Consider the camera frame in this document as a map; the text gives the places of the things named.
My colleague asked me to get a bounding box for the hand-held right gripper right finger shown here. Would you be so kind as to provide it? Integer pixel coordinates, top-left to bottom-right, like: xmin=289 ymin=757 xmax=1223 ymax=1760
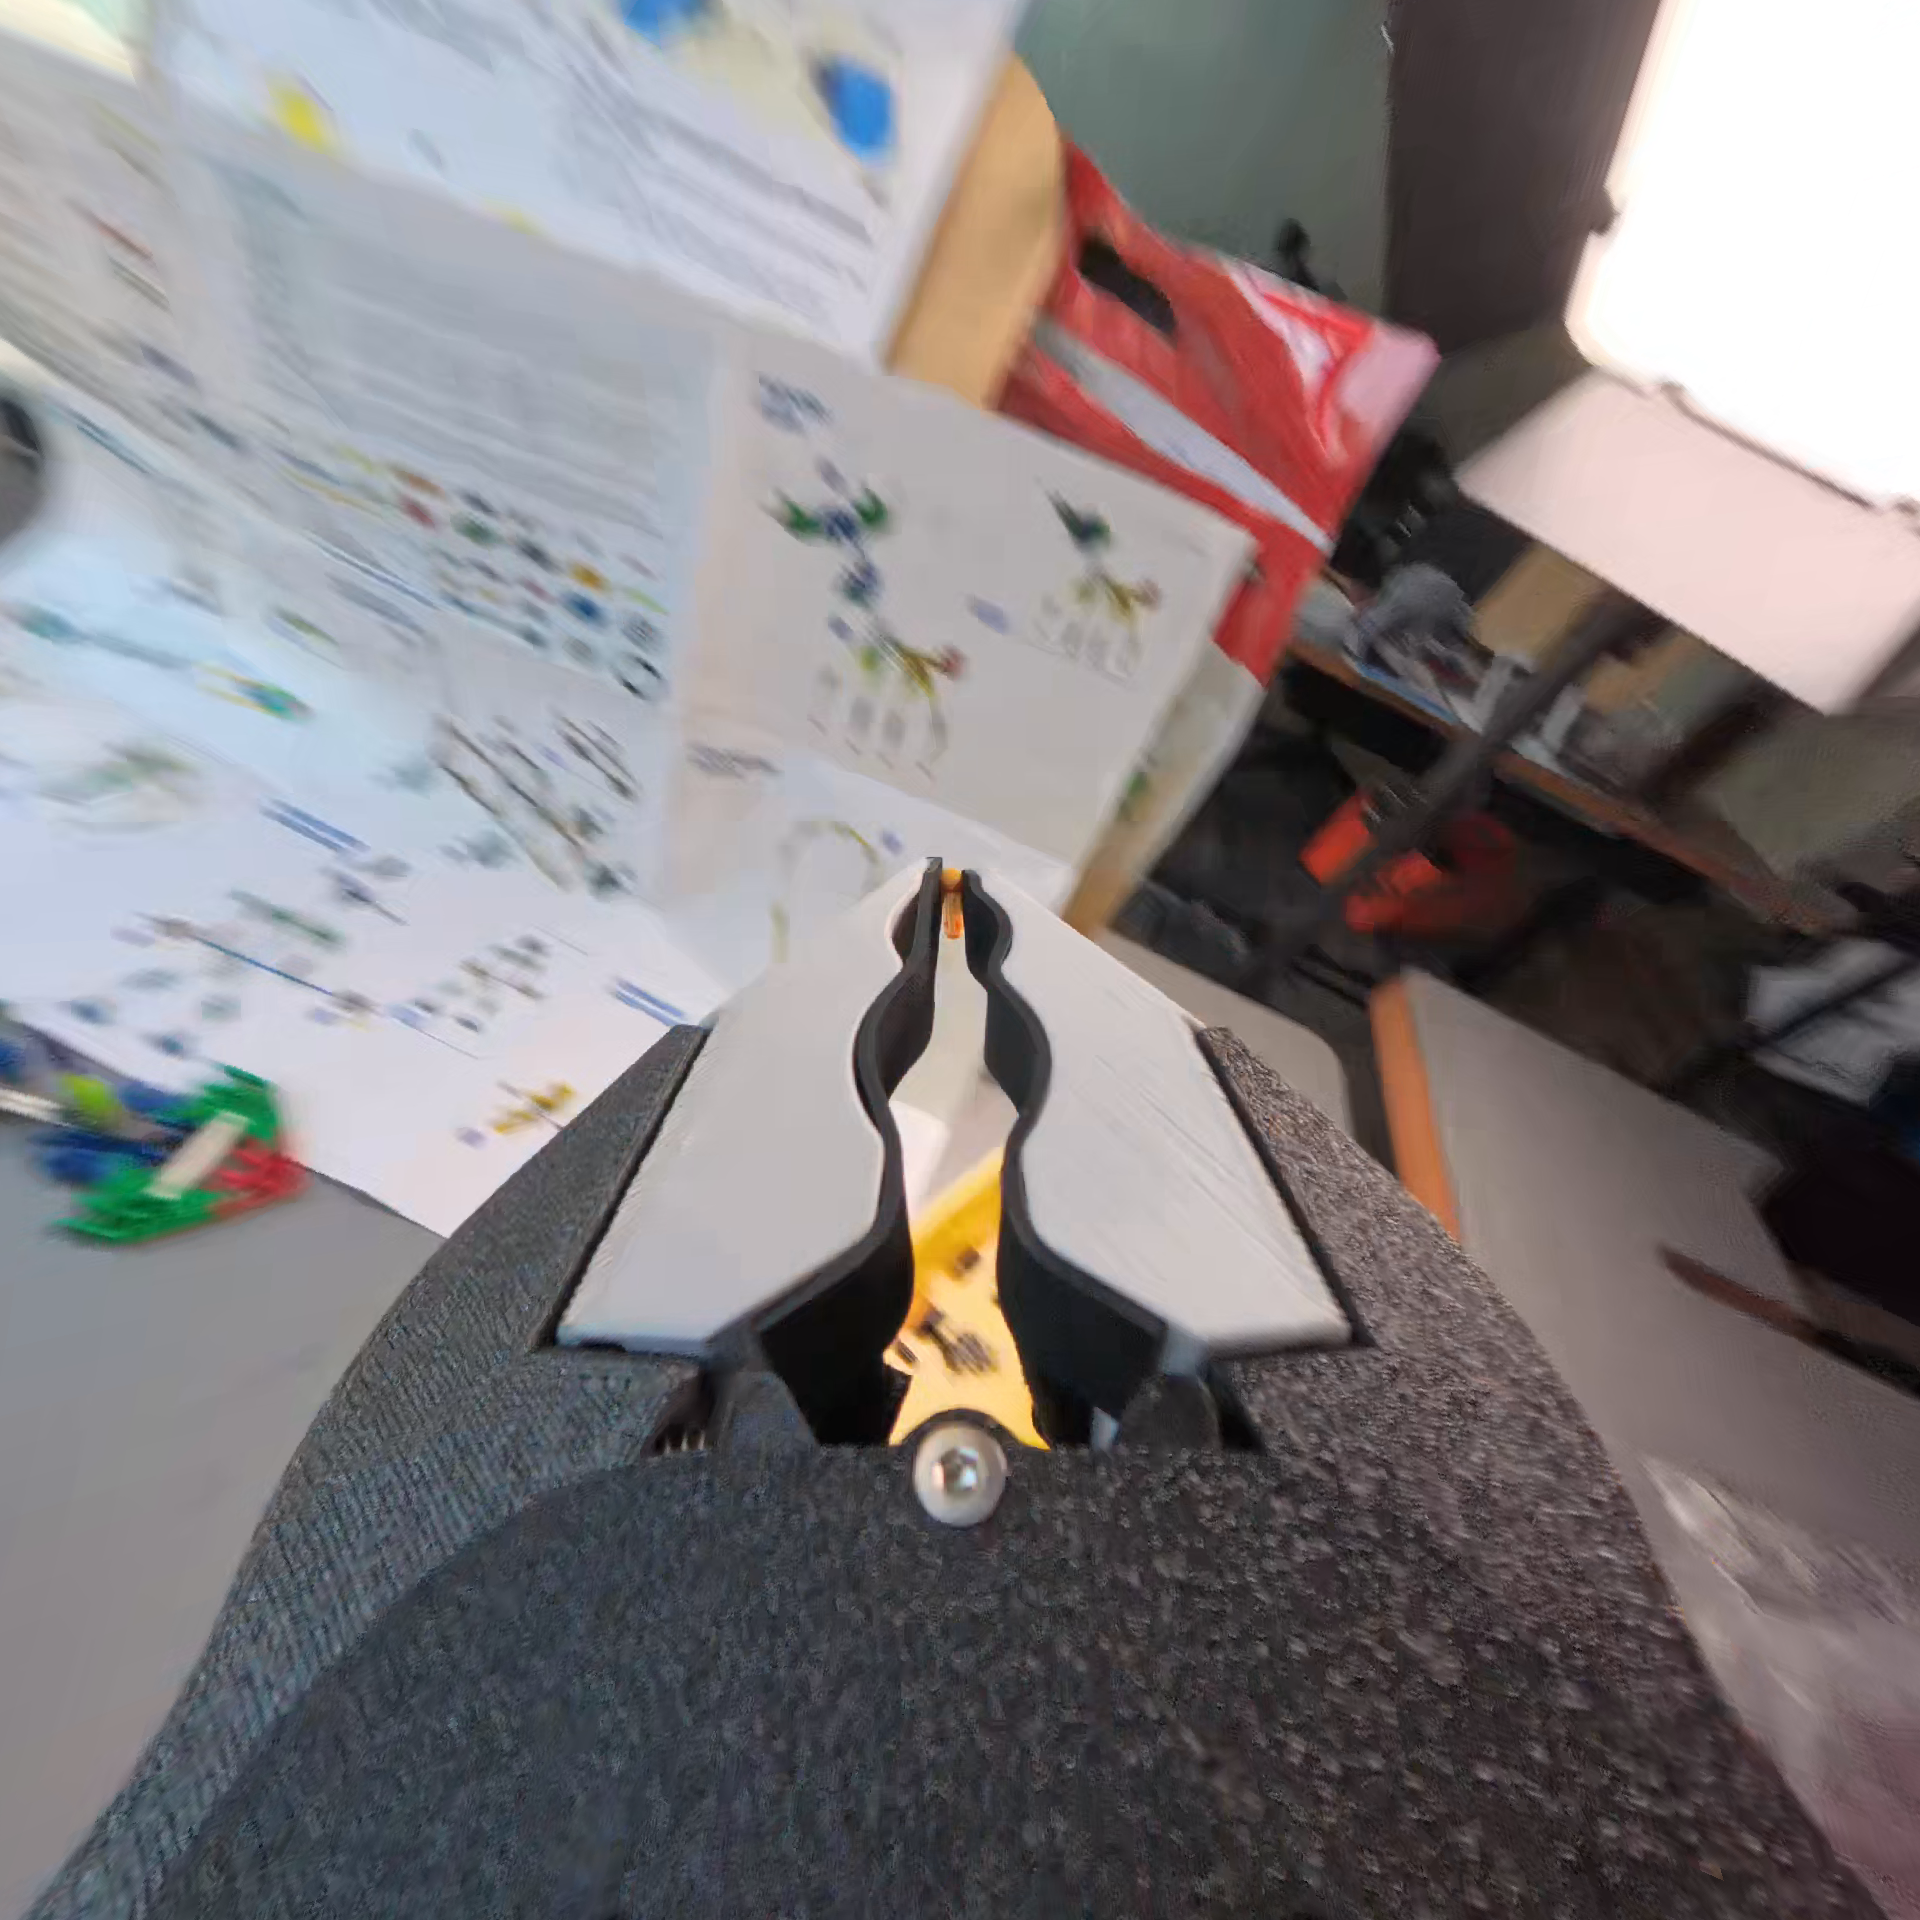
xmin=960 ymin=867 xmax=1361 ymax=1436

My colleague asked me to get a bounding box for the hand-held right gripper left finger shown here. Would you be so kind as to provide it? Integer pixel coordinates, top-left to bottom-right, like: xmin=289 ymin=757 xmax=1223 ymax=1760
xmin=550 ymin=867 xmax=932 ymax=1436

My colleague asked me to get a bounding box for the colourful toy rod model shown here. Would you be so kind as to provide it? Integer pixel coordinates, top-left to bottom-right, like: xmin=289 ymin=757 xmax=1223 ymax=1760
xmin=0 ymin=1031 xmax=305 ymax=1252

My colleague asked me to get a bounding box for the white printed task sheet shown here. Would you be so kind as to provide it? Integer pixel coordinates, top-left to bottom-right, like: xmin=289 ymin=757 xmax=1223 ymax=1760
xmin=147 ymin=0 xmax=1026 ymax=367

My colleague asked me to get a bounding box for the yellow plastic bin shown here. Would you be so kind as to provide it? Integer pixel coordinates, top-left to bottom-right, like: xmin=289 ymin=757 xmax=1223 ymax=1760
xmin=879 ymin=1153 xmax=1054 ymax=1451

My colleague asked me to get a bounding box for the wood-edged grey table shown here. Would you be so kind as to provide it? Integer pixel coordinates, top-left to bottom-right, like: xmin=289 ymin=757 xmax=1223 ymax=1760
xmin=1361 ymin=964 xmax=1920 ymax=1690

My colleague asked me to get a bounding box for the black light stand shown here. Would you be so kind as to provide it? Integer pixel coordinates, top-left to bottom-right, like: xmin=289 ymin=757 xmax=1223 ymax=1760
xmin=1257 ymin=599 xmax=1656 ymax=997

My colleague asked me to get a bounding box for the wooden background table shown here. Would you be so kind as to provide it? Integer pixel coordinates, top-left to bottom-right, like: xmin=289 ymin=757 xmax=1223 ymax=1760
xmin=1288 ymin=627 xmax=1864 ymax=934

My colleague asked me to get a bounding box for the white folded instruction booklet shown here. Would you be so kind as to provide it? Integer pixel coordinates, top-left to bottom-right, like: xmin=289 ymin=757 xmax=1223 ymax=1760
xmin=0 ymin=30 xmax=1265 ymax=1238

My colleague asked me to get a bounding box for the clear plastic bag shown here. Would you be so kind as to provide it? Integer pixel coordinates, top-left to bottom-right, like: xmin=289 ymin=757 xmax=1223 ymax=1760
xmin=1650 ymin=1454 xmax=1920 ymax=1808

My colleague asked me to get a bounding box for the studio light panel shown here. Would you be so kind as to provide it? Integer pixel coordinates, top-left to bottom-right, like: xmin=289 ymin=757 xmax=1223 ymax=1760
xmin=1452 ymin=0 xmax=1920 ymax=709

